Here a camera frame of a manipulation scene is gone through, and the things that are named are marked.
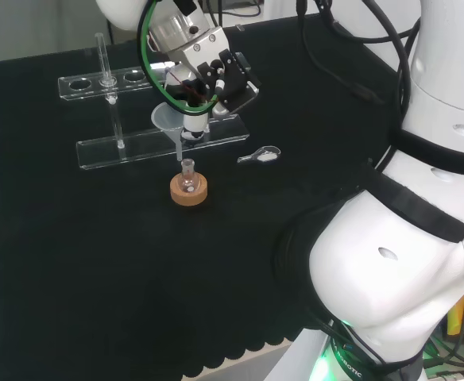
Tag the clear tape piece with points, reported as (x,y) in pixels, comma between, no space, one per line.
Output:
(239,28)

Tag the small glass round-bottom flask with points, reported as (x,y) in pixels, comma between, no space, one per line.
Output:
(187,180)

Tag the clear acrylic funnel stand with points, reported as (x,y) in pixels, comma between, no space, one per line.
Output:
(144,148)

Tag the translucent white plastic funnel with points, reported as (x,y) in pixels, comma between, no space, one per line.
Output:
(164,119)

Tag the clear glass weighing funnel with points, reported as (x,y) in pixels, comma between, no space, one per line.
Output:
(267,156)

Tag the black bench cloth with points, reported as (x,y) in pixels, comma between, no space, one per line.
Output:
(97,258)

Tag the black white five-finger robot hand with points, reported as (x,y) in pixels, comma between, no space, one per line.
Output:
(234,85)

